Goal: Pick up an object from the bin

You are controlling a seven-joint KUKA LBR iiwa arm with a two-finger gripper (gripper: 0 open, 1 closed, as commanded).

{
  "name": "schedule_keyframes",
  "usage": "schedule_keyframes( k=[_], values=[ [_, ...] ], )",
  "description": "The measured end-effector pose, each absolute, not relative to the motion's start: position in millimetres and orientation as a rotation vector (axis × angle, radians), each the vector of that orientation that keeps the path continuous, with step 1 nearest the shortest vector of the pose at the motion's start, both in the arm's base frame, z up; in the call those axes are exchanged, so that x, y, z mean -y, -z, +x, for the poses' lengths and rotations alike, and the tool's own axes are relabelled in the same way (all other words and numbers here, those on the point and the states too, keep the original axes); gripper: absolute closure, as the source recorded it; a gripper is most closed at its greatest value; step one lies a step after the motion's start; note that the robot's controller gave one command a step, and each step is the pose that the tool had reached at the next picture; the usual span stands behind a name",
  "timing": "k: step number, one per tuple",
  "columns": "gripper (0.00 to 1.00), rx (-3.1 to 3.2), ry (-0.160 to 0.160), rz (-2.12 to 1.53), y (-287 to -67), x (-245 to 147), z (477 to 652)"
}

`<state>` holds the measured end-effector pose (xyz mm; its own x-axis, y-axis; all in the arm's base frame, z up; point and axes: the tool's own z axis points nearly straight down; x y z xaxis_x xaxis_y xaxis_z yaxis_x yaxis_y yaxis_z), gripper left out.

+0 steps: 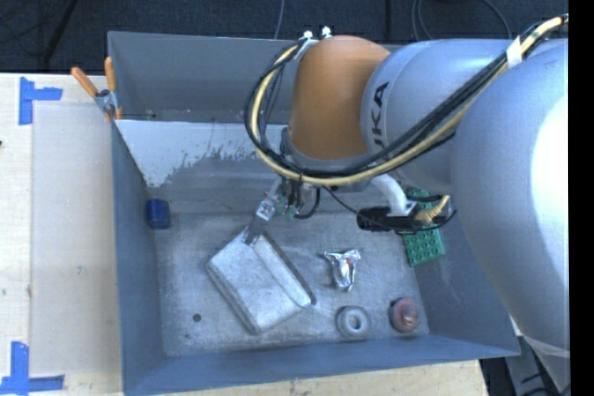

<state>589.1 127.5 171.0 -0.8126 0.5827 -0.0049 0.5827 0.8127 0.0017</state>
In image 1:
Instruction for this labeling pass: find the red-brown round cap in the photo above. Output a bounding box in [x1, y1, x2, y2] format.
[387, 297, 422, 334]

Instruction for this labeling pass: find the green studded flat plate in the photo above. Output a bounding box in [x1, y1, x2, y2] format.
[401, 187, 447, 268]

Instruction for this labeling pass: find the grey ring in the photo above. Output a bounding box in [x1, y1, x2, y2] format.
[334, 305, 372, 339]

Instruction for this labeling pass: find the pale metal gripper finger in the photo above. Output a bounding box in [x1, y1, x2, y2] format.
[242, 198, 277, 247]

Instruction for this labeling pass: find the small blue block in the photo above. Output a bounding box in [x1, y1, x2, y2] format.
[146, 198, 173, 230]

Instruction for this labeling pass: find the crumpled silver foil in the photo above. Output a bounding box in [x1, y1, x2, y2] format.
[318, 248, 363, 293]

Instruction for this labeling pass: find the pale flat board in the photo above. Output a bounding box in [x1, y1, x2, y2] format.
[29, 99, 123, 377]

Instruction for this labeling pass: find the grey metal bin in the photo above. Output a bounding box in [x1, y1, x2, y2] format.
[107, 31, 523, 396]

